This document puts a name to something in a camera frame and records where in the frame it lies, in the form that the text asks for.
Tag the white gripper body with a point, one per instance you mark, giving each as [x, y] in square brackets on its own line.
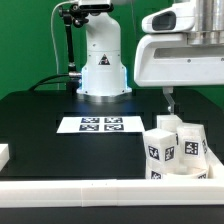
[166, 60]

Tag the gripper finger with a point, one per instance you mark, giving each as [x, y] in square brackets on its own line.
[167, 92]

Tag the white round stool seat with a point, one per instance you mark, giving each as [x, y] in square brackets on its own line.
[174, 170]

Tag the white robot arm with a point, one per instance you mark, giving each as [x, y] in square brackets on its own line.
[103, 75]

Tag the paper sheet with markers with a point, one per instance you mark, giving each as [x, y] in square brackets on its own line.
[109, 124]

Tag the white front fence bar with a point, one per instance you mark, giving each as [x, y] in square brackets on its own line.
[93, 193]

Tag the white left fence bar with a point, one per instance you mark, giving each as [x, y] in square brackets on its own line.
[4, 155]

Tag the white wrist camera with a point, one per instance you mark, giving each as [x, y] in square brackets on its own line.
[177, 18]

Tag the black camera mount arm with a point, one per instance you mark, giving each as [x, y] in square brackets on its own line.
[76, 15]

